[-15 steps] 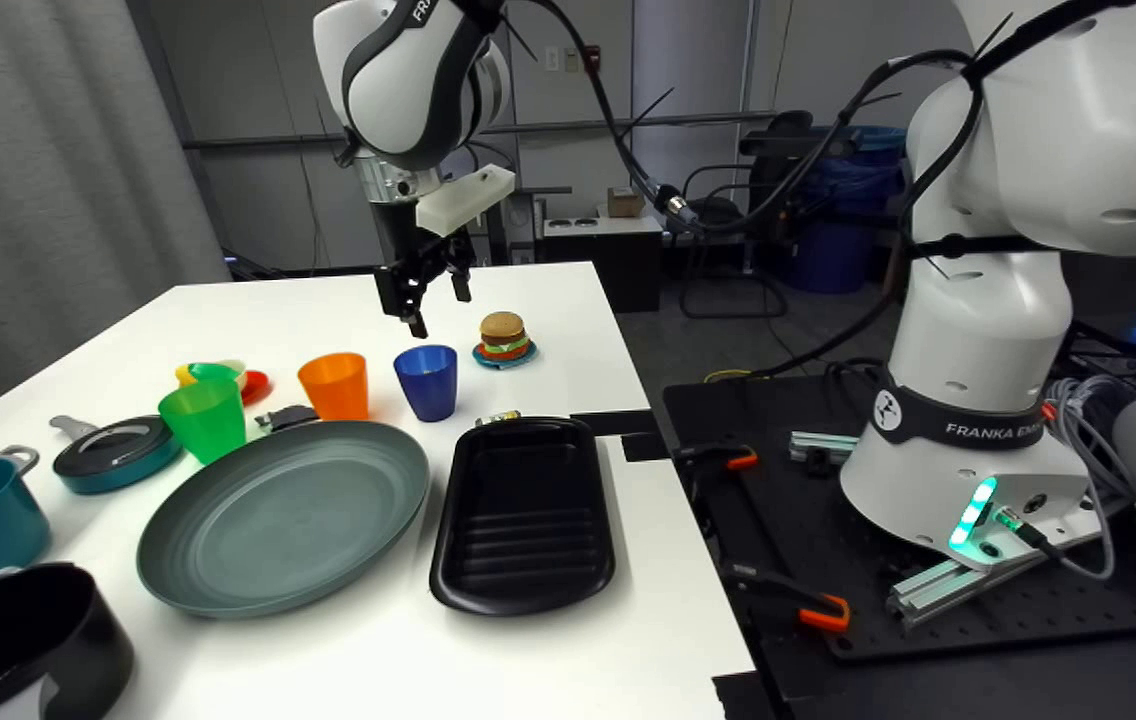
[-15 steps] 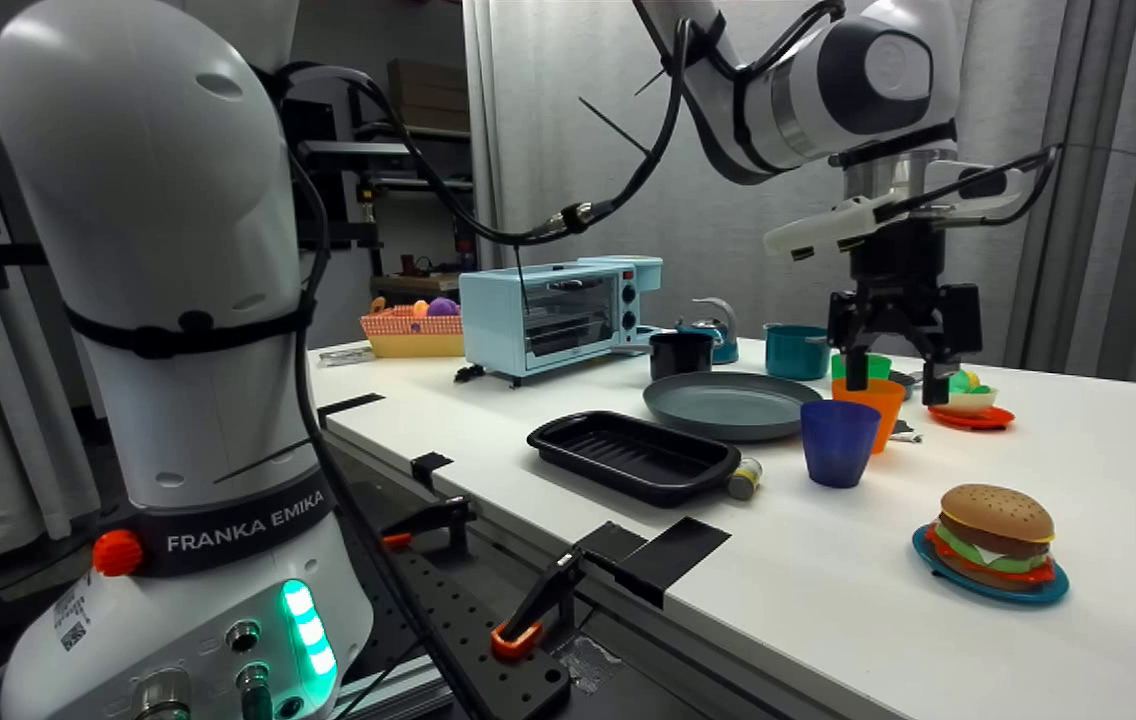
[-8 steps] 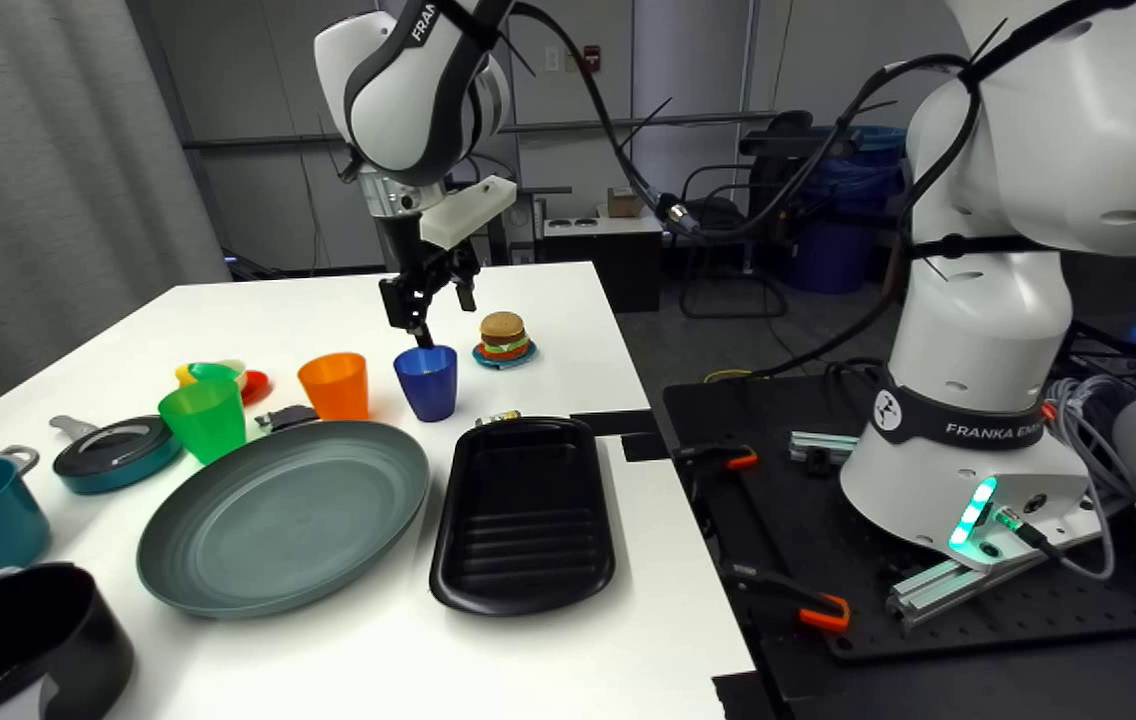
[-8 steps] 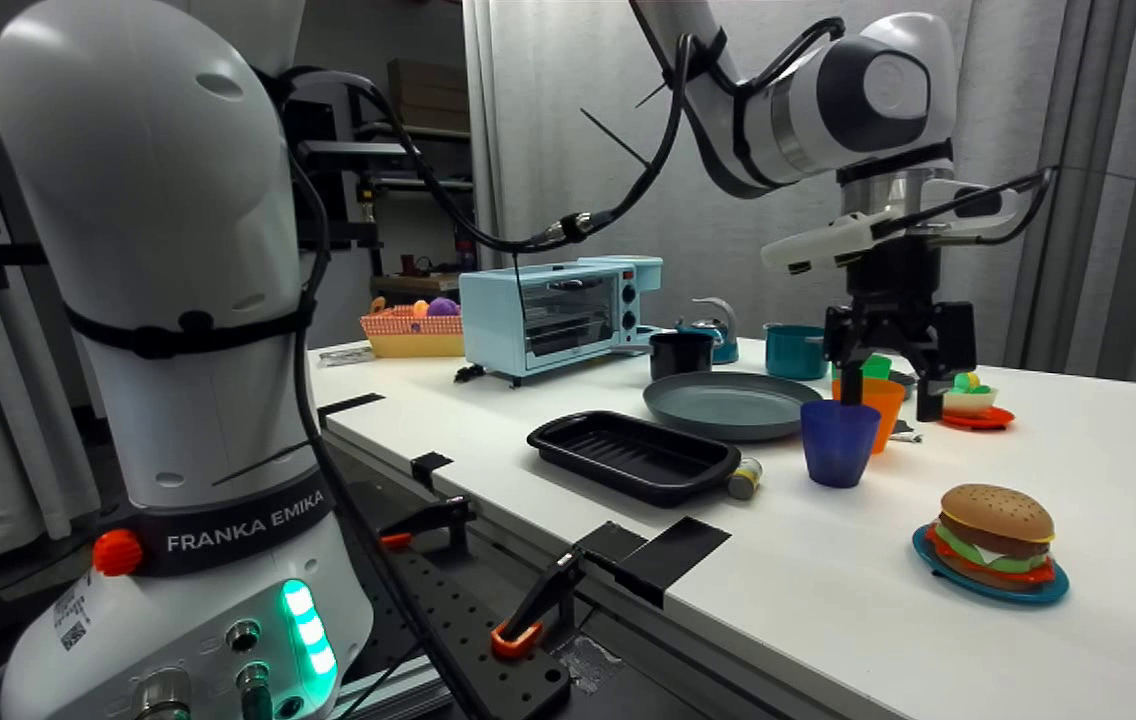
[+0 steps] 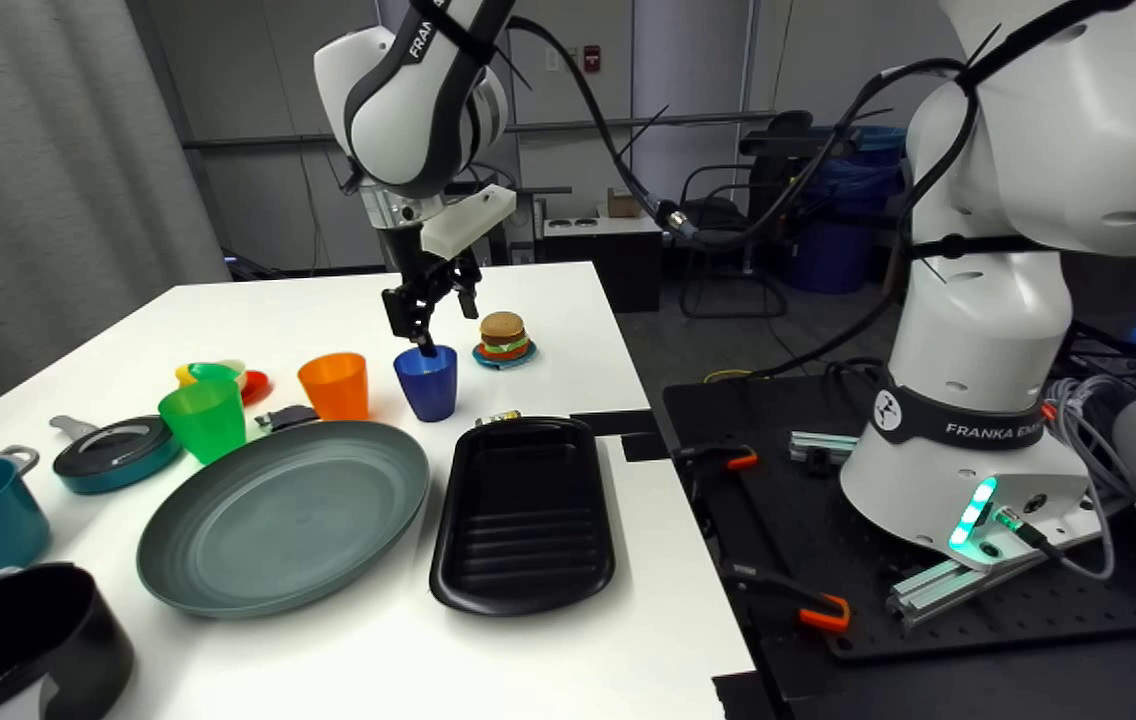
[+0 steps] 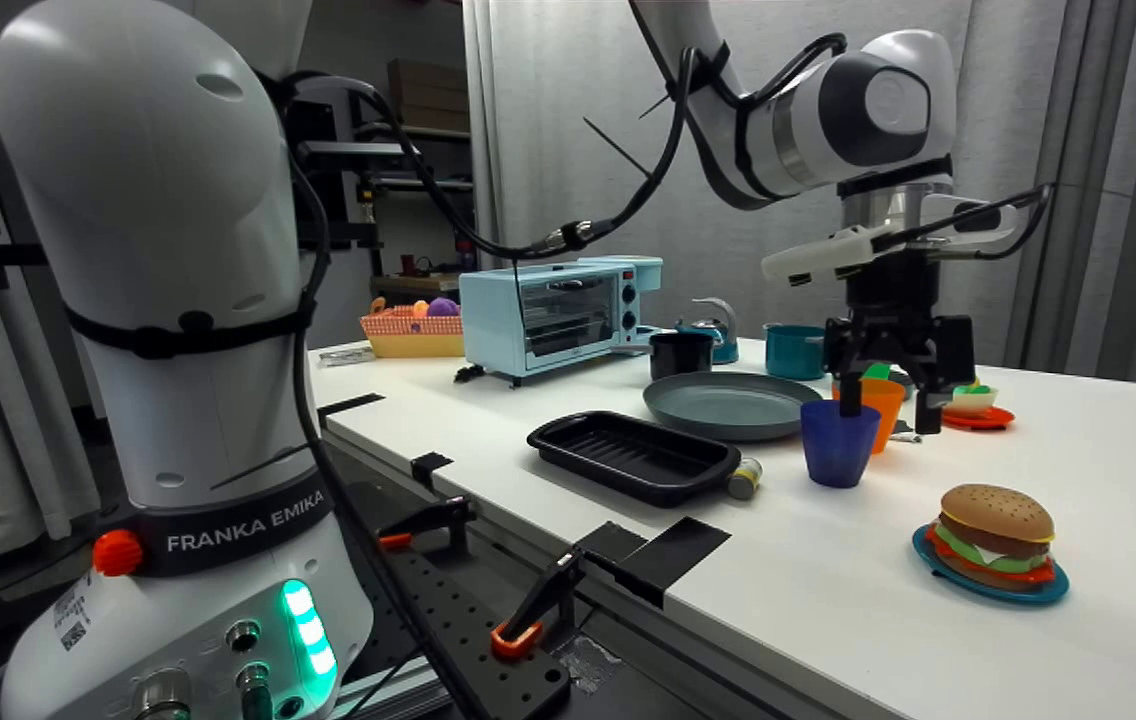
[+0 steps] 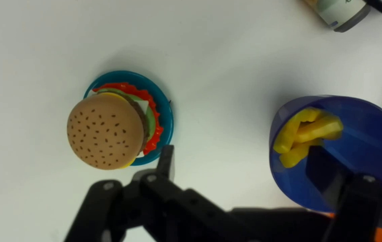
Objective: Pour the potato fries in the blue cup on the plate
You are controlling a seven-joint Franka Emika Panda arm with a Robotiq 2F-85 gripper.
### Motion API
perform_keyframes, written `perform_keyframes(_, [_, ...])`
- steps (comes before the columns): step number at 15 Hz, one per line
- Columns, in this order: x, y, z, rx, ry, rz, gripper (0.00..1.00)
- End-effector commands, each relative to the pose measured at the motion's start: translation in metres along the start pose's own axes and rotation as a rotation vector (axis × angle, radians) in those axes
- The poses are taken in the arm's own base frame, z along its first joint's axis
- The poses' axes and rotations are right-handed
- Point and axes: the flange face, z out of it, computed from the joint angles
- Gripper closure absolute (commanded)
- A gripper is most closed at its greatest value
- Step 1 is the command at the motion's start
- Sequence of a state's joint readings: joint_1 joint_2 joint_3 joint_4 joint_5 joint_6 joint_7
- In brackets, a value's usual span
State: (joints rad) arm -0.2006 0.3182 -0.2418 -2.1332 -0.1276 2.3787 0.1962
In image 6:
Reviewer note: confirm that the round bluish glass object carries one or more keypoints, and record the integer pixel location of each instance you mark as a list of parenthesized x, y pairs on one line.
[(722, 327)]

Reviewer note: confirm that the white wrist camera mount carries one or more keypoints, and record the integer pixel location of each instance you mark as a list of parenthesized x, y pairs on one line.
[(849, 244)]

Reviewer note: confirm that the black rectangular tray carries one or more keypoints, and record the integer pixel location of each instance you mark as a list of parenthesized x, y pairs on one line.
[(629, 459)]

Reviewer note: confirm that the grey-green round plate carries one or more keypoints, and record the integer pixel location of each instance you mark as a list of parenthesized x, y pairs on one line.
[(731, 404)]

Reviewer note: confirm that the small red toy plate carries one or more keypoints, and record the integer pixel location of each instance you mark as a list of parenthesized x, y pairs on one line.
[(980, 423)]

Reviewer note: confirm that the light blue toaster oven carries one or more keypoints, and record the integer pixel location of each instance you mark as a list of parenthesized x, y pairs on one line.
[(554, 322)]

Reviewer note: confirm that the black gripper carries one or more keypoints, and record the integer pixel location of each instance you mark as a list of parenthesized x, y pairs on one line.
[(892, 314)]

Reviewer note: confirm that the green plastic cup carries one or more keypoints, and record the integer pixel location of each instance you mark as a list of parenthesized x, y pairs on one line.
[(878, 372)]

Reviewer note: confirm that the orange plastic cup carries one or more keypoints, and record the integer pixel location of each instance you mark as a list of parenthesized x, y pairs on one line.
[(889, 414)]

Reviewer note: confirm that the small can yellow label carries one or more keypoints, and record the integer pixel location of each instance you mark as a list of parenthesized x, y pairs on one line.
[(744, 479)]

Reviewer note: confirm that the aluminium extrusion bar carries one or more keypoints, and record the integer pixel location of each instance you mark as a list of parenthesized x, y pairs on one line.
[(393, 686)]

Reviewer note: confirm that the teal cooking pot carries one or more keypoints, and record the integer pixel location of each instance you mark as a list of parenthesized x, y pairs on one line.
[(793, 355)]

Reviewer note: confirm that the blue plastic cup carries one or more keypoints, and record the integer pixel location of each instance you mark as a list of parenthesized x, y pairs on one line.
[(836, 452)]

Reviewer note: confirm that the black flat table bracket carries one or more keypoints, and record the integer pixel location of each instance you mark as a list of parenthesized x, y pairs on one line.
[(350, 404), (655, 552)]

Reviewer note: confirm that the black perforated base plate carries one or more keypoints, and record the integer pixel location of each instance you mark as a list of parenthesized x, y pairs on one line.
[(488, 624)]

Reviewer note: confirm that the small blue toy plate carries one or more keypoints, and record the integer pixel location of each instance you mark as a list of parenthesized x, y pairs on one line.
[(993, 594)]

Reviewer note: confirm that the dark storage shelf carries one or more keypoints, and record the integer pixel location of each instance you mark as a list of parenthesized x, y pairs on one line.
[(393, 202)]

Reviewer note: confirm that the toy hamburger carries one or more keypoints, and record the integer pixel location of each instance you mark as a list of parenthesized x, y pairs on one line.
[(993, 524)]

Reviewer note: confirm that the pink yellow toy basket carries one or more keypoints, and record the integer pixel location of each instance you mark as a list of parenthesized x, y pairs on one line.
[(410, 335)]

